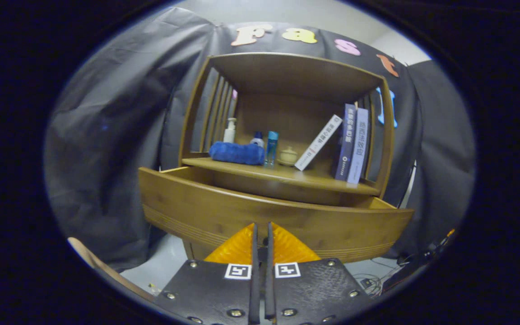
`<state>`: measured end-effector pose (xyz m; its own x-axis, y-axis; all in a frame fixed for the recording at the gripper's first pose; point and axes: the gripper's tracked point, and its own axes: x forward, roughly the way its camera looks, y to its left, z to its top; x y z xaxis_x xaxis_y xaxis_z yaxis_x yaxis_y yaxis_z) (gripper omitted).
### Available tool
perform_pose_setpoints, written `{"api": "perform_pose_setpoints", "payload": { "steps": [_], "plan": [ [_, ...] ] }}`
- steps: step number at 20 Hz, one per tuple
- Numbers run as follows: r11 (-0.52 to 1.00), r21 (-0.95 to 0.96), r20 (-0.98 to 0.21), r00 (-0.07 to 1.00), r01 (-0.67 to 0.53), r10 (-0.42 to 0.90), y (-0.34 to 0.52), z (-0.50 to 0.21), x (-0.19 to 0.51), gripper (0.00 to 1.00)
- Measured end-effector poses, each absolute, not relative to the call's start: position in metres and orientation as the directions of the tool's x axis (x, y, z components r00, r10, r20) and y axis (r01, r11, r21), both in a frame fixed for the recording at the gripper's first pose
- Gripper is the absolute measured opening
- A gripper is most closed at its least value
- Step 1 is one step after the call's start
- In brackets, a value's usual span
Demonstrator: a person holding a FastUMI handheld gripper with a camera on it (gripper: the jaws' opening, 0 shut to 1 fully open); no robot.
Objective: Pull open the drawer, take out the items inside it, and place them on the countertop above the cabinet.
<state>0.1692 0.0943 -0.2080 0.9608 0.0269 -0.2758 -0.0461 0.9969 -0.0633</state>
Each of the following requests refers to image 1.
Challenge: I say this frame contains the translucent blue bottle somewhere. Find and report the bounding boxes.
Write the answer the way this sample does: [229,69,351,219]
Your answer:
[265,131,279,167]

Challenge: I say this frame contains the cream lidded teacup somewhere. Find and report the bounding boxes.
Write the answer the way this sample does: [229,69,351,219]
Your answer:
[277,146,298,167]

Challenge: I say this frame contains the blue folded towel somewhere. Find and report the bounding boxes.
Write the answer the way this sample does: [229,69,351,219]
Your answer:
[209,141,265,166]

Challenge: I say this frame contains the white book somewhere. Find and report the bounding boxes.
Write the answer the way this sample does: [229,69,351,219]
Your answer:
[294,114,343,172]

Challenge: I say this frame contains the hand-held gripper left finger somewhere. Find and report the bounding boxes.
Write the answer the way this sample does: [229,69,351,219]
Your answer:
[155,222,261,325]

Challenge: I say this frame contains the black floor cables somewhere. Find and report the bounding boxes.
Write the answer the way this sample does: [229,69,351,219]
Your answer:
[357,260,398,296]

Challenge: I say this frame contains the light wooden plank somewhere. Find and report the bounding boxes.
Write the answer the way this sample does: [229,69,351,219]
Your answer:
[67,237,156,303]

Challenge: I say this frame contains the wooden drawer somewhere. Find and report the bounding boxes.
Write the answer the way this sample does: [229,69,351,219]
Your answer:
[138,166,415,265]

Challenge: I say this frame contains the dark blue book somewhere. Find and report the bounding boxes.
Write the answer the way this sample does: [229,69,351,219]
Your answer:
[335,103,356,182]

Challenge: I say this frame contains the light purple book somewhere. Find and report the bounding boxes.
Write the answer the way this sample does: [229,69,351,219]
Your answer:
[347,107,369,185]

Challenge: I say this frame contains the wooden cabinet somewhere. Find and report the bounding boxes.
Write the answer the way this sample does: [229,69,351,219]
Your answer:
[138,52,415,265]

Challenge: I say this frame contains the black and orange equipment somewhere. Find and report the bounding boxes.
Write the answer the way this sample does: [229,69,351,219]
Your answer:
[380,228,457,294]

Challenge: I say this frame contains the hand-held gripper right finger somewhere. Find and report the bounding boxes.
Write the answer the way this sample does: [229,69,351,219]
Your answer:
[265,222,375,325]

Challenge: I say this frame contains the white pump bottle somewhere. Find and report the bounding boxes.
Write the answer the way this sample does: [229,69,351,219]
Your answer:
[223,117,237,144]

